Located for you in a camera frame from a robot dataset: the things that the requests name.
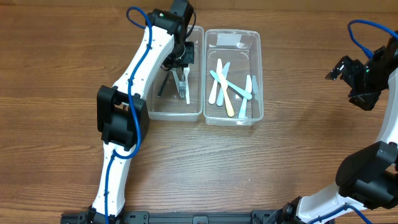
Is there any white plastic fork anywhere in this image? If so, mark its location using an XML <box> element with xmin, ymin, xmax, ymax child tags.
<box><xmin>183</xmin><ymin>66</ymin><xmax>190</xmax><ymax>105</ymax></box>

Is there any steel fork crossing diagonally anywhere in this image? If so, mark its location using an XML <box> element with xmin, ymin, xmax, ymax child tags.
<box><xmin>171</xmin><ymin>68</ymin><xmax>187</xmax><ymax>98</ymax></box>

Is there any black handled steel fork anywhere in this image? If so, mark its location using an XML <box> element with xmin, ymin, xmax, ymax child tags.
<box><xmin>157</xmin><ymin>71</ymin><xmax>170</xmax><ymax>97</ymax></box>

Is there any yellow plastic knife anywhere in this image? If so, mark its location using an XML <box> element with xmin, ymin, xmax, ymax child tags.
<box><xmin>217</xmin><ymin>70</ymin><xmax>234</xmax><ymax>118</ymax></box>

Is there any white plastic knife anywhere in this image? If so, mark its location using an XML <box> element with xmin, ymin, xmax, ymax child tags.
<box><xmin>208</xmin><ymin>58</ymin><xmax>223</xmax><ymax>105</ymax></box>

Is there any pale grey plastic knife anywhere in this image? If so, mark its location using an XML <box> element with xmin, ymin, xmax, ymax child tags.
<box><xmin>216</xmin><ymin>62</ymin><xmax>230</xmax><ymax>107</ymax></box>

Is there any teal plastic knife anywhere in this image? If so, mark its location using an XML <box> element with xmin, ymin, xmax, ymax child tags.
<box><xmin>210</xmin><ymin>70</ymin><xmax>252</xmax><ymax>100</ymax></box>

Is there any light blue plastic knife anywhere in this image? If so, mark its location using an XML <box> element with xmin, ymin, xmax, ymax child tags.
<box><xmin>238</xmin><ymin>74</ymin><xmax>252</xmax><ymax>119</ymax></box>

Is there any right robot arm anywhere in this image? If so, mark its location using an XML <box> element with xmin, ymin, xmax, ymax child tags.
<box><xmin>267</xmin><ymin>31</ymin><xmax>397</xmax><ymax>223</ymax></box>

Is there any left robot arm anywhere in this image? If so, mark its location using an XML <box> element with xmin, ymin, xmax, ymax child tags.
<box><xmin>60</xmin><ymin>1</ymin><xmax>196</xmax><ymax>223</ymax></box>

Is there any left clear plastic container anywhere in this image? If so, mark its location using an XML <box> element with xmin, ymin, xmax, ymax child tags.
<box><xmin>147</xmin><ymin>26</ymin><xmax>205</xmax><ymax>121</ymax></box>

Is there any clear plastic container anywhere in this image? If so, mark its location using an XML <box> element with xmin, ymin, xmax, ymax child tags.
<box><xmin>203</xmin><ymin>29</ymin><xmax>264</xmax><ymax>126</ymax></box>
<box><xmin>147</xmin><ymin>26</ymin><xmax>205</xmax><ymax>121</ymax></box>

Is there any right clear plastic container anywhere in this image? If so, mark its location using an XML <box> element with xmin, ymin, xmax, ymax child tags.
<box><xmin>203</xmin><ymin>29</ymin><xmax>264</xmax><ymax>126</ymax></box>

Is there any left blue cable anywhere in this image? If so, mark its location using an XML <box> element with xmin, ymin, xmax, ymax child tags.
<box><xmin>104</xmin><ymin>6</ymin><xmax>154</xmax><ymax>224</ymax></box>

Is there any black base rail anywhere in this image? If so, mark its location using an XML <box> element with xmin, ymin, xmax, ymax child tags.
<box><xmin>60</xmin><ymin>210</ymin><xmax>278</xmax><ymax>224</ymax></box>

